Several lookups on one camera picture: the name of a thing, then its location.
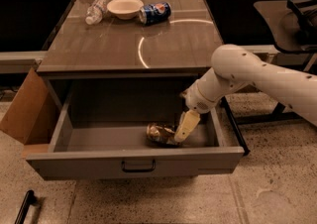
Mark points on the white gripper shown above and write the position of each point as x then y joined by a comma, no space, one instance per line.
197,99

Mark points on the crushed orange can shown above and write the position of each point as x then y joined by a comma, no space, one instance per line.
161,134

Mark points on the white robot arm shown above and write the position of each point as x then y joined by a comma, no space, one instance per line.
232,68

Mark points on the grey cabinet with counter top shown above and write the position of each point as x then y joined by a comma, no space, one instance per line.
125,65

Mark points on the open grey top drawer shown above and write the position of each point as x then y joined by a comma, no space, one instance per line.
104,122

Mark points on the blue Pepsi can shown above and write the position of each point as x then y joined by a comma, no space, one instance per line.
154,13

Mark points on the white paper bowl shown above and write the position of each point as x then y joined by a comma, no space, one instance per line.
125,9

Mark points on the clear plastic water bottle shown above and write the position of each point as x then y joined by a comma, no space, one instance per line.
96,12

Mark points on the black drawer slide rail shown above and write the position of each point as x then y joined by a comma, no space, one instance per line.
234,125

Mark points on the black drawer handle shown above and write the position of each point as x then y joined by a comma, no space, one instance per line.
138,166

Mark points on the black metal stand frame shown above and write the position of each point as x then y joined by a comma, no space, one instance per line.
278,114

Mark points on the grey chair with black frame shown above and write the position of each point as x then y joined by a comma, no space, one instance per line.
284,28

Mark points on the black handle bar on floor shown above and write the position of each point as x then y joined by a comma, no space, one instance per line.
29,200

